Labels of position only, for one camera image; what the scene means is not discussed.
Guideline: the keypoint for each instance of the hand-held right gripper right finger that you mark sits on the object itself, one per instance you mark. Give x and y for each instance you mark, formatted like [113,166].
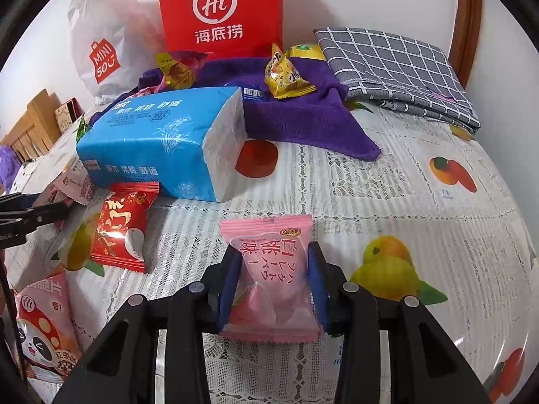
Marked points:
[316,286]

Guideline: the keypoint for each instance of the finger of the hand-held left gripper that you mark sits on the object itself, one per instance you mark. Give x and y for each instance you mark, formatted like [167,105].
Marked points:
[42,215]
[17,200]

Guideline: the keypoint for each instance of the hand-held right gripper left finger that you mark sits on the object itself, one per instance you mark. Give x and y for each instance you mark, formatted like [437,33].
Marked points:
[225,290]

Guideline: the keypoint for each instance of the pale pink foil snack packet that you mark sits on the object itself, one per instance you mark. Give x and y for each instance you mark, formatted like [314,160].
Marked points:
[71,185]

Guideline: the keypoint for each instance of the pink peach bread packet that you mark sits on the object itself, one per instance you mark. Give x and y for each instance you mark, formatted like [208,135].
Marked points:
[273,273]

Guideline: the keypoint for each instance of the pink panda snack bag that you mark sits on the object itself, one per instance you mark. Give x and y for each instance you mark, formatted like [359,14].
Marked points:
[42,332]

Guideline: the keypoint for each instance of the purple plush toy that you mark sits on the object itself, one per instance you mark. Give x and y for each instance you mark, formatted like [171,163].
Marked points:
[8,164]

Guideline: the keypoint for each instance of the red snack packet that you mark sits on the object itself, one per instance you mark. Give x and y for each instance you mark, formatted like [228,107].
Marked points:
[120,227]

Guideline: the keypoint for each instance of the wooden headboard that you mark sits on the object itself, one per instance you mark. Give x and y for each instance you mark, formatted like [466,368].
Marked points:
[38,122]

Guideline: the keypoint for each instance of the patterned gift box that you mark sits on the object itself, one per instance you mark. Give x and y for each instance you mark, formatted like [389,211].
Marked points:
[65,115]

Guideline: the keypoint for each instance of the fruit print tablecloth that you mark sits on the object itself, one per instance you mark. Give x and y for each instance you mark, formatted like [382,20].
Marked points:
[379,202]

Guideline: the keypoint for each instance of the blue tissue pack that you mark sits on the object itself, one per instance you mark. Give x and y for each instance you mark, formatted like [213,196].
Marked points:
[160,143]

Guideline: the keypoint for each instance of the purple towel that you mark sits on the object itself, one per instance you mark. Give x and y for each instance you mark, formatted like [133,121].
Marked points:
[294,122]

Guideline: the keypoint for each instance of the white plastic bag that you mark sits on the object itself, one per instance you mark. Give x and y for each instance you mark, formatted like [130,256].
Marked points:
[97,29]

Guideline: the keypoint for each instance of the gold foil snack packet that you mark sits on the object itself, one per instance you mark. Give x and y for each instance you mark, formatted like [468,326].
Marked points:
[174,69]

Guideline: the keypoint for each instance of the grey checked folded cloth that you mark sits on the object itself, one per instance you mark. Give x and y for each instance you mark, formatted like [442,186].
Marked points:
[387,67]

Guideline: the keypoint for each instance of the yellow green snack packet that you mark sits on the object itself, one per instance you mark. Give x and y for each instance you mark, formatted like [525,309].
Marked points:
[307,50]

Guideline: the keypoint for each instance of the red paper bag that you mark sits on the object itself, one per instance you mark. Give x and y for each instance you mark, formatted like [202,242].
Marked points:
[219,8]

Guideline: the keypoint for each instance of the brown wooden door frame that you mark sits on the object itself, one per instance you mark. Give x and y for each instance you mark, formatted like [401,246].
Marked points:
[467,29]

